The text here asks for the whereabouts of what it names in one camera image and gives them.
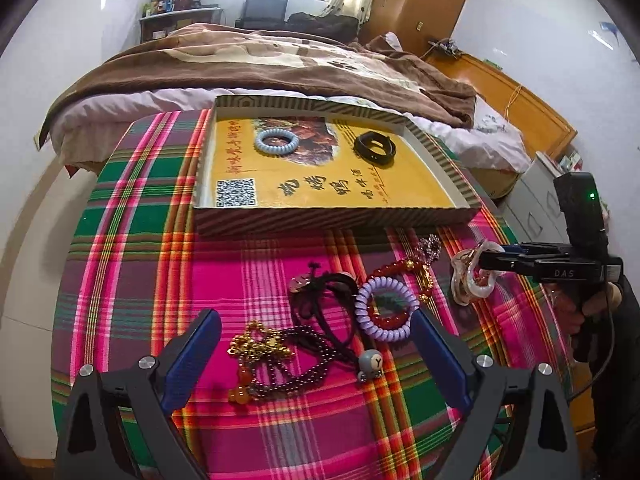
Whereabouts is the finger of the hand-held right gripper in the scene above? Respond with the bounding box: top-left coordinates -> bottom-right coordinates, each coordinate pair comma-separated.
479,252 -> 538,274
492,241 -> 540,259

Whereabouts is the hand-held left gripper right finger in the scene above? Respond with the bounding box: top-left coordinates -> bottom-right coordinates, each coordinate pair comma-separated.
410,307 -> 586,480

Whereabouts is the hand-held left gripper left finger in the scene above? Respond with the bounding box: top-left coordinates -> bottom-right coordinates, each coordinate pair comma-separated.
54,308 -> 223,480

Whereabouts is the black hair tie grey bead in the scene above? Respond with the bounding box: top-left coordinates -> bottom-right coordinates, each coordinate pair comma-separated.
320,305 -> 387,385

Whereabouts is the purple spiral hair tie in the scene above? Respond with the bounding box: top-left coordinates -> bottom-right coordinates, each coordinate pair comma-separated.
355,276 -> 421,343

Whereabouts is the red bead bracelet gold charm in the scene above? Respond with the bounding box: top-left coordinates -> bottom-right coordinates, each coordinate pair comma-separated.
367,255 -> 438,328

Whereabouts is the dark red bead necklace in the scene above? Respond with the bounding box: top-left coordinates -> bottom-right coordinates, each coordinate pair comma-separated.
227,325 -> 363,403

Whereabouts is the black cord hair tie charm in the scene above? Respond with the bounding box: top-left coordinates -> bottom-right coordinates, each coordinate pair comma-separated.
289,261 -> 363,351

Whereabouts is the yellow cardboard box tray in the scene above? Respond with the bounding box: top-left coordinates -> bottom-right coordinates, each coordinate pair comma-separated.
192,94 -> 483,237

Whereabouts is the person's right hand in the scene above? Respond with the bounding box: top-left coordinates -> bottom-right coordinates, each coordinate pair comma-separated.
542,280 -> 623,333

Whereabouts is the white cabinet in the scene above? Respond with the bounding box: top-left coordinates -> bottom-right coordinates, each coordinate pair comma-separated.
500,152 -> 601,256

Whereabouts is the yellow bed base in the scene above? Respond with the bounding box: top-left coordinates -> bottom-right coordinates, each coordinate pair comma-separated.
470,165 -> 516,201

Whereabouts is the plaid tablecloth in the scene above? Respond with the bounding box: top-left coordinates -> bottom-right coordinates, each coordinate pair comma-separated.
50,107 -> 586,480

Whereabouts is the floral white pillow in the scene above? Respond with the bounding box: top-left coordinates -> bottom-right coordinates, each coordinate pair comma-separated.
470,94 -> 523,136

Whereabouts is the wooden headboard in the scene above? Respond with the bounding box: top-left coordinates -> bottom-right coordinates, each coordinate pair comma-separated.
425,52 -> 578,161

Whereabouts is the white bed sheet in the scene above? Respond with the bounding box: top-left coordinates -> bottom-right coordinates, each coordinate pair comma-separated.
45,87 -> 533,171

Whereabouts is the dark clothing pile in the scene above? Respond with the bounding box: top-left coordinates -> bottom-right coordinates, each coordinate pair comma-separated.
286,11 -> 361,41

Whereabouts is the bed with brown blanket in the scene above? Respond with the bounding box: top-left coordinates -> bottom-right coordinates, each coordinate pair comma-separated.
35,22 -> 478,151

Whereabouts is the black office chair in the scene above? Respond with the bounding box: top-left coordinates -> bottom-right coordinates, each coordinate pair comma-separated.
235,0 -> 290,28

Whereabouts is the white desk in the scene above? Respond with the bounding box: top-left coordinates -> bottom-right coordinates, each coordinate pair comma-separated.
139,6 -> 225,43

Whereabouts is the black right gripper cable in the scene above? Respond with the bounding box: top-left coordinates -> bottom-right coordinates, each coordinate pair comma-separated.
567,285 -> 618,403

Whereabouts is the yellow cable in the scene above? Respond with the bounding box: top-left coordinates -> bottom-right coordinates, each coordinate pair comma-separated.
502,82 -> 523,121

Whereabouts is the black band bracelet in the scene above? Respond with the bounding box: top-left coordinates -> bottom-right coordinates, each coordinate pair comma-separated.
353,130 -> 398,159

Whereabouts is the blue white wall decoration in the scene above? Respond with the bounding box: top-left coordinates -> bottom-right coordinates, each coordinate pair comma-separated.
587,20 -> 621,51

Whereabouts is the light blue spiral hair tie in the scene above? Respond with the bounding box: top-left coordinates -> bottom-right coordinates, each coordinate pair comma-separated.
254,129 -> 300,155

